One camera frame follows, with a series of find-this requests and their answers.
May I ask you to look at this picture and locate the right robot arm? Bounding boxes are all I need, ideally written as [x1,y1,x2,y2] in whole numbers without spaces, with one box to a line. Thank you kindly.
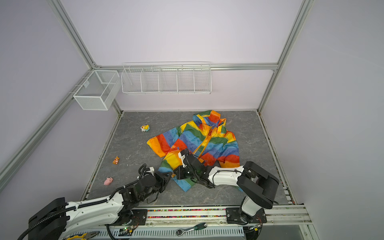
[174,150,280,225]

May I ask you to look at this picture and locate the rainbow striped jacket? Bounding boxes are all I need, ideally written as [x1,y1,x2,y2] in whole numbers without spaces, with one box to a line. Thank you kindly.
[147,110,240,173]

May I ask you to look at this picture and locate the yellow handled pliers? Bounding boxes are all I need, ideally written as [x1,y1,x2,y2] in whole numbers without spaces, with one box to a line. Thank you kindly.
[66,231,100,240]

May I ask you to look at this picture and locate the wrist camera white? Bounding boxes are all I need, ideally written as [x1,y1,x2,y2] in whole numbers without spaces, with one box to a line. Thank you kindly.
[178,152,186,168]
[148,167,155,175]

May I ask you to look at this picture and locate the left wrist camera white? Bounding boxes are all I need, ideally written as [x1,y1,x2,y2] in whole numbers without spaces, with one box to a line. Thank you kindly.
[148,167,155,175]

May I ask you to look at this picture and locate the long white wire basket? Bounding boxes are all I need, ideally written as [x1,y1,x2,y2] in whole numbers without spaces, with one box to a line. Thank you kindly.
[121,62,212,94]

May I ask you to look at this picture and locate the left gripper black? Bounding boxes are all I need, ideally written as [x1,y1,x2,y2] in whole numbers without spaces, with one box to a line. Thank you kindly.
[140,171,173,202]

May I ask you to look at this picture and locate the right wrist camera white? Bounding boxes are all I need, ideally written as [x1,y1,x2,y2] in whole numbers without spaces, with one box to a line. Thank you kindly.
[178,152,186,168]

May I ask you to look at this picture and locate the small orange toy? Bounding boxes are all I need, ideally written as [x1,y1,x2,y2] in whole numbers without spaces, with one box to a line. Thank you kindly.
[113,157,120,165]

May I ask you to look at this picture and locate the small yellow duck toy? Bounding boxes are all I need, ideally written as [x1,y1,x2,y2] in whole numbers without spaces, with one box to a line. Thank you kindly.
[141,125,150,132]

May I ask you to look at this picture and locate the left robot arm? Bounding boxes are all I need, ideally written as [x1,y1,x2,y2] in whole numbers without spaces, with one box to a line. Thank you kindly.
[19,164,173,240]

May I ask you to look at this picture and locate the white mesh box basket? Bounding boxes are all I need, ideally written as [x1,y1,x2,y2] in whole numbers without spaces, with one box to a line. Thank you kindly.
[74,70,121,111]

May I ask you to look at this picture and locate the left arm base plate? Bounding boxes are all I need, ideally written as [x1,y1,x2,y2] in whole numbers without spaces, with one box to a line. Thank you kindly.
[112,209,148,226]

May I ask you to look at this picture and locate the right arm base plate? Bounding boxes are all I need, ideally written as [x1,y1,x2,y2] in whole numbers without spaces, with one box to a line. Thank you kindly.
[226,208,267,225]

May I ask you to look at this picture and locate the white slotted cable duct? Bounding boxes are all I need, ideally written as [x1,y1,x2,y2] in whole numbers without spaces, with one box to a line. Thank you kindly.
[110,227,245,240]

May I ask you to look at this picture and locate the small pink pig toy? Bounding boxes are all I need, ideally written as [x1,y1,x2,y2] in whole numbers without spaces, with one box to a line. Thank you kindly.
[104,178,114,186]

